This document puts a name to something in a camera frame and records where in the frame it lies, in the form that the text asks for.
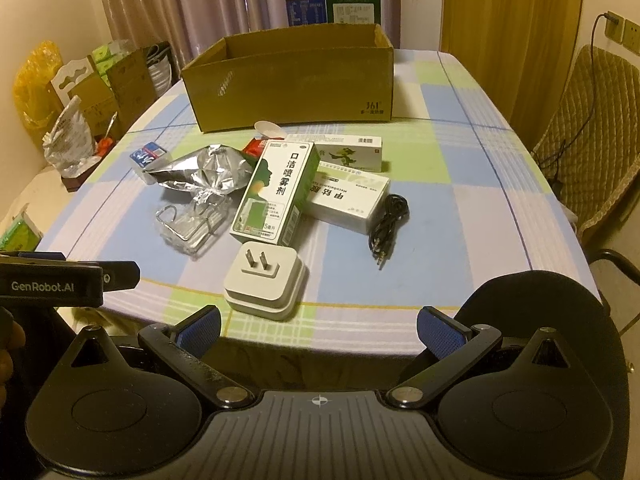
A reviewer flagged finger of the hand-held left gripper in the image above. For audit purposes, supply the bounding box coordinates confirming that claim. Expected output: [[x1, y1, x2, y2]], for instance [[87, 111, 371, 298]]
[[101, 260, 141, 291]]

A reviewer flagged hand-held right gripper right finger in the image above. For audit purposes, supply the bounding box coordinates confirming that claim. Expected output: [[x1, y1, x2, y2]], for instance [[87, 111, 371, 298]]
[[385, 305, 576, 409]]

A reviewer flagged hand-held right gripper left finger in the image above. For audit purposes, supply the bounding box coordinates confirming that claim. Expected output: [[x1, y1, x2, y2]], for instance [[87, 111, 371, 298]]
[[62, 305, 253, 409]]

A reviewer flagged white power adapter plug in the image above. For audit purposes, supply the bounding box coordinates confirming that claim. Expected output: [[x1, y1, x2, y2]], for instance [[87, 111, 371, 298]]
[[223, 241, 307, 323]]

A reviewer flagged clear pack of metal hooks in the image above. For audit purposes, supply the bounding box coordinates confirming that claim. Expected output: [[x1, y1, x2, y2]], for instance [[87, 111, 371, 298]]
[[156, 187, 241, 261]]

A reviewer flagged black audio cable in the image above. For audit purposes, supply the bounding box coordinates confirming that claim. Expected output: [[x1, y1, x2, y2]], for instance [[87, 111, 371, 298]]
[[368, 193, 411, 261]]

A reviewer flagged blue floss pick box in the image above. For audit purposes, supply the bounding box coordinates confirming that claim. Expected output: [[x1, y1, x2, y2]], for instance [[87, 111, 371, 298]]
[[129, 142, 168, 168]]

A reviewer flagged silver foil bag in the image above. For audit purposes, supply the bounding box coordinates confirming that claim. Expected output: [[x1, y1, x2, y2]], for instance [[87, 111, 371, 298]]
[[142, 143, 256, 206]]

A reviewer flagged green and white spray box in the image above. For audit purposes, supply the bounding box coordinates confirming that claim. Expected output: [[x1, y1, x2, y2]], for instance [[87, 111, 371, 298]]
[[230, 141, 322, 251]]

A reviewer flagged white medicine box green text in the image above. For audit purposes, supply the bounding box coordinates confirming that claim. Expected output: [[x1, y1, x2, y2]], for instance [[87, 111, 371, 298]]
[[302, 160, 392, 235]]

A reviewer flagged red candy packet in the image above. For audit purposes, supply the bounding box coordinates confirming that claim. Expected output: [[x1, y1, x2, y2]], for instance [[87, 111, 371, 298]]
[[241, 138, 266, 163]]

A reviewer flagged white box with green print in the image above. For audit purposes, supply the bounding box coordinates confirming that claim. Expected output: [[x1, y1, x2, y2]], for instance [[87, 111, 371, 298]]
[[287, 134, 384, 172]]

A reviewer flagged brown cardboard box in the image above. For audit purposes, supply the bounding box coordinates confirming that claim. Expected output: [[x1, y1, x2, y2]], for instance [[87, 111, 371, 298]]
[[180, 23, 396, 134]]

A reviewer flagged checked cloth covered desktop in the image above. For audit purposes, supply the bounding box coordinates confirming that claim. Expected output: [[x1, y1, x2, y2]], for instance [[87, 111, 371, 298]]
[[27, 49, 601, 361]]

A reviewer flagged person's left hand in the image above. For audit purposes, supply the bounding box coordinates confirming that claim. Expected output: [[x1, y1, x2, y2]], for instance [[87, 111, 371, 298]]
[[0, 317, 27, 411]]

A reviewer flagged large green tissue multipack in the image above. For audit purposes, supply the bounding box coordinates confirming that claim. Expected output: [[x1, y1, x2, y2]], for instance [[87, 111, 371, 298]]
[[0, 205, 43, 253]]

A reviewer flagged dark red tray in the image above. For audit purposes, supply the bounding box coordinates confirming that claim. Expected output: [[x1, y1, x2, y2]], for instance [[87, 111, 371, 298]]
[[60, 155, 103, 181]]

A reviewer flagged white and silver snack bag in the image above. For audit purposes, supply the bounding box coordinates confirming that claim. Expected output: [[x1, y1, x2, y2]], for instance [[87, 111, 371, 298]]
[[42, 95, 101, 171]]

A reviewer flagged open cardboard storage carton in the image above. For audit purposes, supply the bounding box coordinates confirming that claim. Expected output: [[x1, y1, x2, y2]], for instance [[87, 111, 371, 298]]
[[47, 42, 173, 141]]

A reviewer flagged yellow plastic bag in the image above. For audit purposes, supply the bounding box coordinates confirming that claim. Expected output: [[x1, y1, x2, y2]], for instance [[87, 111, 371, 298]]
[[12, 42, 63, 146]]

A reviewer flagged green tissue pack bundle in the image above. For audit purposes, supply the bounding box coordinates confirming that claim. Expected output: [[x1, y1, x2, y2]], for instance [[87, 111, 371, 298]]
[[92, 40, 132, 86]]

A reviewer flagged quilted beige chair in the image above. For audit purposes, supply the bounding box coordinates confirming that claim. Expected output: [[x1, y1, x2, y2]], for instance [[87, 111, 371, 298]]
[[530, 45, 640, 246]]

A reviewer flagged pink shiny curtain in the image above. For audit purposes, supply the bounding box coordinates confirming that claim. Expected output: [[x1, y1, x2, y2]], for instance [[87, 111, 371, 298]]
[[92, 0, 401, 86]]

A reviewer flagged brown wooden door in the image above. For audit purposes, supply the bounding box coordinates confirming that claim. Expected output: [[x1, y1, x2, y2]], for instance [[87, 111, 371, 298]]
[[440, 0, 586, 136]]

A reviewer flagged green carton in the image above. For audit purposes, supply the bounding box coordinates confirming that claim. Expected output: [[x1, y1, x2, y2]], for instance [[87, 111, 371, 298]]
[[324, 0, 383, 26]]

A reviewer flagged orange handled screwdriver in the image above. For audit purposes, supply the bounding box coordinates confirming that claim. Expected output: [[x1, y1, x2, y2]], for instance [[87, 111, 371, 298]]
[[97, 112, 118, 156]]

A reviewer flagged black charging cable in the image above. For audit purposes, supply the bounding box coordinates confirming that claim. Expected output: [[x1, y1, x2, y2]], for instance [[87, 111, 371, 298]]
[[552, 14, 608, 181]]

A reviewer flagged wall socket with charger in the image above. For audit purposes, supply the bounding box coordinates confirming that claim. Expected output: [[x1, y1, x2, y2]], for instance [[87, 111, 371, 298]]
[[602, 10, 640, 51]]

